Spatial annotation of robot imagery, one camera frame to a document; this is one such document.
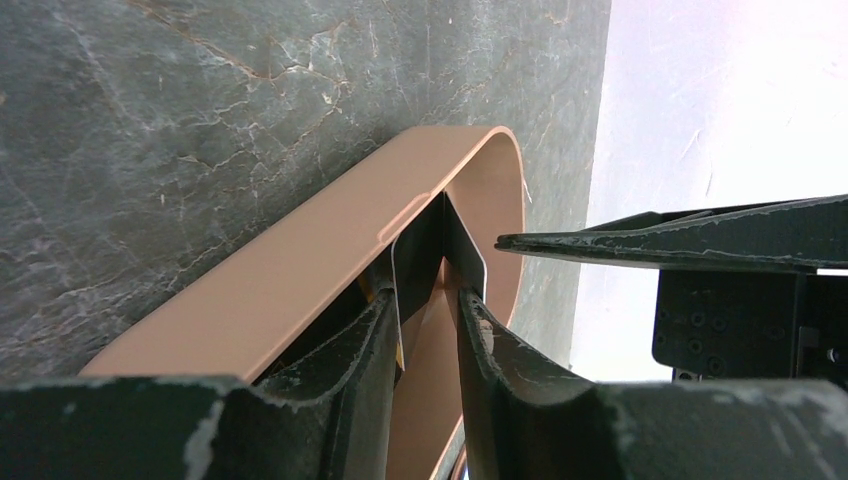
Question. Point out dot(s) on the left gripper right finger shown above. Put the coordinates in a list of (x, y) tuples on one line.
[(526, 417)]

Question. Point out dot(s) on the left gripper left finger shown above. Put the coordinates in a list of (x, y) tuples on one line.
[(326, 416)]

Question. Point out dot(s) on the black card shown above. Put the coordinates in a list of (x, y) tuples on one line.
[(461, 251)]

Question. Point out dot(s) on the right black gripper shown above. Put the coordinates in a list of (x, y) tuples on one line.
[(730, 325)]

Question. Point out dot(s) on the pink oval tray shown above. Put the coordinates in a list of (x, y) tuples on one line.
[(243, 314)]

